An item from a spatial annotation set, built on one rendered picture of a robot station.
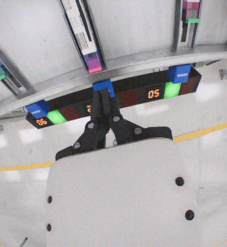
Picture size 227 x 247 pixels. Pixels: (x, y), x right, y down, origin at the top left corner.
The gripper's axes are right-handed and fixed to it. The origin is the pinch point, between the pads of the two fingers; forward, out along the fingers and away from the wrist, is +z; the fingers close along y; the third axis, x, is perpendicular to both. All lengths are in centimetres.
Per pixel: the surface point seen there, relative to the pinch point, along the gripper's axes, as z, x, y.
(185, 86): 5.7, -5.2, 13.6
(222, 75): 55, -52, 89
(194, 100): 45, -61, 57
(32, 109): 3.5, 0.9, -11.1
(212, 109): 37, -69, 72
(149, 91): 5.7, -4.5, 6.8
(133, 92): 5.7, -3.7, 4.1
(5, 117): 24, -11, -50
